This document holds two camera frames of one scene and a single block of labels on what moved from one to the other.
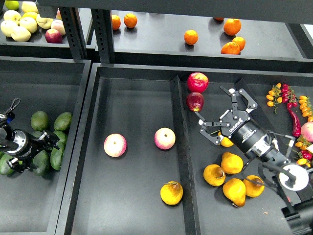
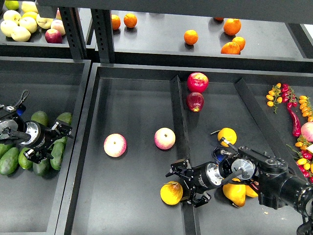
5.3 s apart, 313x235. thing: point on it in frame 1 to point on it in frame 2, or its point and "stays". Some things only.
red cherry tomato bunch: x=288 y=96 stays
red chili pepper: x=297 y=127 stays
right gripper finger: x=251 y=104 to x=179 y=167
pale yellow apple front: x=20 y=34 stays
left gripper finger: x=18 y=165 to x=36 y=156
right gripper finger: x=216 y=140 to x=198 y=201
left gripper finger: x=50 y=140 to x=62 y=129
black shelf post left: x=75 y=31 stays
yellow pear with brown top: x=171 y=193 stays
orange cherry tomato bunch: x=274 y=95 stays
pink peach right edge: x=306 y=130 stays
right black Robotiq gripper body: x=249 y=134 to x=200 y=178
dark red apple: x=195 y=101 stays
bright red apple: x=197 y=82 stays
